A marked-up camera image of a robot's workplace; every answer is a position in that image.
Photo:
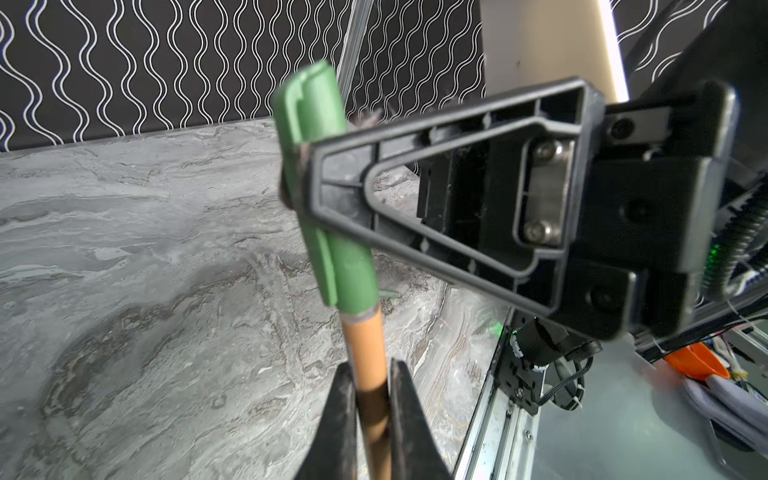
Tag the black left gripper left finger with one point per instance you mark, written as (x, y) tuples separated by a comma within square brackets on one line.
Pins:
[(333, 451)]

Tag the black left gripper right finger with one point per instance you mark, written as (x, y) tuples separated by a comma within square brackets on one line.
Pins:
[(414, 451)]

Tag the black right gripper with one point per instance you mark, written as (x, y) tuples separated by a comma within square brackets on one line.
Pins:
[(652, 191)]

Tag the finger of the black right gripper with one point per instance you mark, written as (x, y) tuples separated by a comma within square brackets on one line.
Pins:
[(486, 194)]

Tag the light green pen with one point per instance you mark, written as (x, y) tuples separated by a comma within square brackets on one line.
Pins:
[(389, 294)]

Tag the dark green pen cap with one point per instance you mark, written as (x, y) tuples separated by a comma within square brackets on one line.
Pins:
[(308, 110)]

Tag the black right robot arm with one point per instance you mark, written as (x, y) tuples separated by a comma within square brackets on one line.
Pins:
[(733, 50)]

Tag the orange bowl outside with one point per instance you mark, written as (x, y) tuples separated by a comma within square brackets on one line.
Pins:
[(697, 362)]

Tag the grey folded cloth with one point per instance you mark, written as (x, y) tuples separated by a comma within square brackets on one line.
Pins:
[(737, 411)]

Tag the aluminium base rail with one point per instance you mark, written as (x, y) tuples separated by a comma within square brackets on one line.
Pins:
[(500, 442)]

